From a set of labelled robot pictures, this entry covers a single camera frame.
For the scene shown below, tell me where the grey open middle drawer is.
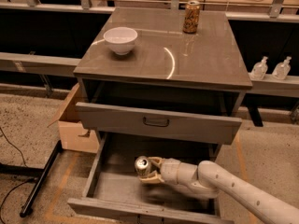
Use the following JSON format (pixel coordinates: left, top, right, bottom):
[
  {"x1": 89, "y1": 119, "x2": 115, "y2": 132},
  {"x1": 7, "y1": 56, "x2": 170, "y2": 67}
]
[{"x1": 68, "y1": 133, "x2": 234, "y2": 224}]

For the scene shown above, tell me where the grey top drawer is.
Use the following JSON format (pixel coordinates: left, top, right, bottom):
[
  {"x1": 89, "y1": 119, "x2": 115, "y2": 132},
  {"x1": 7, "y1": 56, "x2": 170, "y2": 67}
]
[{"x1": 76, "y1": 102, "x2": 242, "y2": 145}]

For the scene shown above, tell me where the green white 7up can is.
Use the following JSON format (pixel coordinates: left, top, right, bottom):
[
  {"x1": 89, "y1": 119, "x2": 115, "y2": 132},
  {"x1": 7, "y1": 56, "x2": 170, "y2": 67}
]
[{"x1": 135, "y1": 156, "x2": 151, "y2": 177}]

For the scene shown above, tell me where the orange patterned drink can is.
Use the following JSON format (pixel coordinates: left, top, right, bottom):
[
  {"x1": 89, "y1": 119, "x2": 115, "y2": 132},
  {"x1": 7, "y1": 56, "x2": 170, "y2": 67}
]
[{"x1": 183, "y1": 0, "x2": 200, "y2": 34}]

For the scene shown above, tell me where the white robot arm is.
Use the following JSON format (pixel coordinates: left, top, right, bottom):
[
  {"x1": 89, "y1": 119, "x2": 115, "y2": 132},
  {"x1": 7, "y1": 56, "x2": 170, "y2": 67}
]
[{"x1": 135, "y1": 156, "x2": 299, "y2": 224}]

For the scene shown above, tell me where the cardboard box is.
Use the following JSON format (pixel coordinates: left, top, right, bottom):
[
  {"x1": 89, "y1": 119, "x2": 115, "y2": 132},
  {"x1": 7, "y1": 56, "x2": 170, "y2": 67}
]
[{"x1": 49, "y1": 83, "x2": 99, "y2": 153}]

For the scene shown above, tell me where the clear sanitizer bottle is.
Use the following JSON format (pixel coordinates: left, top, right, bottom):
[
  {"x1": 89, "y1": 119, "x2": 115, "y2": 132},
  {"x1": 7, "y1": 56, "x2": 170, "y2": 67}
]
[
  {"x1": 249, "y1": 56, "x2": 268, "y2": 80},
  {"x1": 272, "y1": 56, "x2": 292, "y2": 80}
]

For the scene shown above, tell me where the grey metal railing frame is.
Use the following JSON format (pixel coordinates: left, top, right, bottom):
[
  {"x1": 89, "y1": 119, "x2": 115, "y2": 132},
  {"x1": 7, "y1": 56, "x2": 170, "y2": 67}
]
[{"x1": 0, "y1": 0, "x2": 299, "y2": 128}]

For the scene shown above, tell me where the clear sanitizer bottle left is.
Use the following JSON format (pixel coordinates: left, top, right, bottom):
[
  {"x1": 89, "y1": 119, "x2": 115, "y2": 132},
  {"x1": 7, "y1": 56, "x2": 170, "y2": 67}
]
[{"x1": 249, "y1": 56, "x2": 268, "y2": 80}]

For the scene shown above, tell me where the white ceramic bowl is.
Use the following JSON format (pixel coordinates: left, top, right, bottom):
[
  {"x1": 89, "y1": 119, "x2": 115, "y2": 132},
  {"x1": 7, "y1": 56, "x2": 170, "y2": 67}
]
[{"x1": 104, "y1": 27, "x2": 138, "y2": 55}]

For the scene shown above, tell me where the black metal floor bar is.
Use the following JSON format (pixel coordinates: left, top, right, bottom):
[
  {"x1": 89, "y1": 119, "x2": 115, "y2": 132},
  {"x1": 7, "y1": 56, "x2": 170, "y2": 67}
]
[{"x1": 20, "y1": 141, "x2": 62, "y2": 218}]

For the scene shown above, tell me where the clear sanitizer bottle right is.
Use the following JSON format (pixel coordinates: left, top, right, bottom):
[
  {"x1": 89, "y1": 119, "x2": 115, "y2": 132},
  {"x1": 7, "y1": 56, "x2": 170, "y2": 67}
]
[{"x1": 272, "y1": 56, "x2": 292, "y2": 80}]

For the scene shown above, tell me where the black floor cable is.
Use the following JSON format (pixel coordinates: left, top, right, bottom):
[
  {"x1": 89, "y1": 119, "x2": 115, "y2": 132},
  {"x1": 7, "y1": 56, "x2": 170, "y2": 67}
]
[{"x1": 0, "y1": 126, "x2": 36, "y2": 224}]

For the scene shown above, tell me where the grey drawer cabinet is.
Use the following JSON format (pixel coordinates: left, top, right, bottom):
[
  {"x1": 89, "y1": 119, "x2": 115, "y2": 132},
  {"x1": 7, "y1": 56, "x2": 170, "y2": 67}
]
[{"x1": 73, "y1": 7, "x2": 253, "y2": 154}]

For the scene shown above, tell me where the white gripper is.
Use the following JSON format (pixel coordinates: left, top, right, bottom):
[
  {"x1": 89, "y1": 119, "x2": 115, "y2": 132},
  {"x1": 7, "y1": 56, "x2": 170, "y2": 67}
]
[{"x1": 139, "y1": 157, "x2": 198, "y2": 190}]

